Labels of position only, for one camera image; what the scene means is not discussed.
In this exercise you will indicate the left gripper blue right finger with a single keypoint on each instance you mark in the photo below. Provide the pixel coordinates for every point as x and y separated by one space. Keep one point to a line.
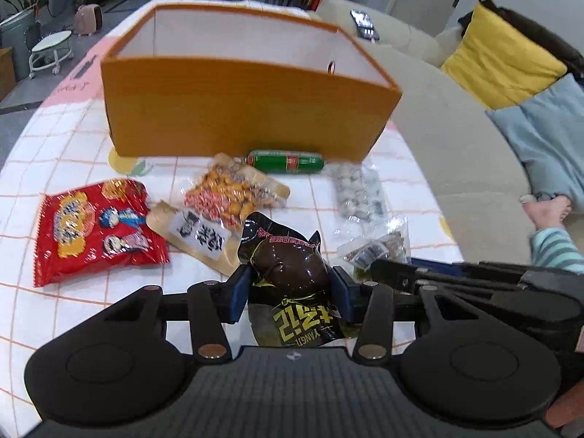
346 293

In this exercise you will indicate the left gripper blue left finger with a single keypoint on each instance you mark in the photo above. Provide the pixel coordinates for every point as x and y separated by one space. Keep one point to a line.
238 292

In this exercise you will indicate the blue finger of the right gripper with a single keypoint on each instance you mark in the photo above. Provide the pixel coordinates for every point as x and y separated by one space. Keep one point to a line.
403 276
427 263

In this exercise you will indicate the clear packet green candies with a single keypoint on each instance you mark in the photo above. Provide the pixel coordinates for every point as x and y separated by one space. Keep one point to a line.
385 241

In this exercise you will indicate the black braised egg packet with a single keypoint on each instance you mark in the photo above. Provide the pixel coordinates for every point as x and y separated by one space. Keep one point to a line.
291 302

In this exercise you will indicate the tan packet black label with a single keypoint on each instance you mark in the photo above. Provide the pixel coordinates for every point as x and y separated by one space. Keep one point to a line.
187 230

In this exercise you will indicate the clear tray of white balls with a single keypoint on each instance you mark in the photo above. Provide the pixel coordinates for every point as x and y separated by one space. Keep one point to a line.
359 193

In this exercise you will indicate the orange peanut mix packet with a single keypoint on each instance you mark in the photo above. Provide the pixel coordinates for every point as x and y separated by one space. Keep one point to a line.
231 190

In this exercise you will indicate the green sausage stick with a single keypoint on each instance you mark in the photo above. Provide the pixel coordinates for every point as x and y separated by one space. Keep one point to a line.
285 161

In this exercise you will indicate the red cartoon snack bag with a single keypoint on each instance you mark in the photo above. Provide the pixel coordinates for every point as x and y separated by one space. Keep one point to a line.
94 228

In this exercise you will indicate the smartphone on sofa arm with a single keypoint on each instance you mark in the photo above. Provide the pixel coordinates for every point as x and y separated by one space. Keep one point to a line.
364 26

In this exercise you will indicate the striped pyjama leg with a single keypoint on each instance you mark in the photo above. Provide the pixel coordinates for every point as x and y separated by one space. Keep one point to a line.
554 248

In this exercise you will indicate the beige sofa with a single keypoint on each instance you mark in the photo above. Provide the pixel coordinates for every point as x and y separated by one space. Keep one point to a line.
443 164

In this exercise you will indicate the bare foot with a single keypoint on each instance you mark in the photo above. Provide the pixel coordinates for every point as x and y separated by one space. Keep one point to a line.
548 216

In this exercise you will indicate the light blue cushion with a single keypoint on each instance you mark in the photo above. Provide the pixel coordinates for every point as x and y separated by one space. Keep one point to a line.
546 134

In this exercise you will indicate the yellow cushion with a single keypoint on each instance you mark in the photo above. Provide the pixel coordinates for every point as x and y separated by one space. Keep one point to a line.
498 65

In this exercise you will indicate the orange cardboard box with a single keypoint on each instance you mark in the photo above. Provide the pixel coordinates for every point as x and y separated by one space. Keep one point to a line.
200 78

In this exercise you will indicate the white round rolling stool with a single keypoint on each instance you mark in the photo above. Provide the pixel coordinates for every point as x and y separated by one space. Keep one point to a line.
50 52

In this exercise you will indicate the brown cardboard carton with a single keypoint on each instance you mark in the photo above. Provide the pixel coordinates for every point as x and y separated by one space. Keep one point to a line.
7 73

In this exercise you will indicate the pink space heater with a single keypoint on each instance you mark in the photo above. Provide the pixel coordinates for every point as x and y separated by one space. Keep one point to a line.
88 19

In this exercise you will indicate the grey planter with plant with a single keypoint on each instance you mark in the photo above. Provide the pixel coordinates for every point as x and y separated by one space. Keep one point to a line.
16 18

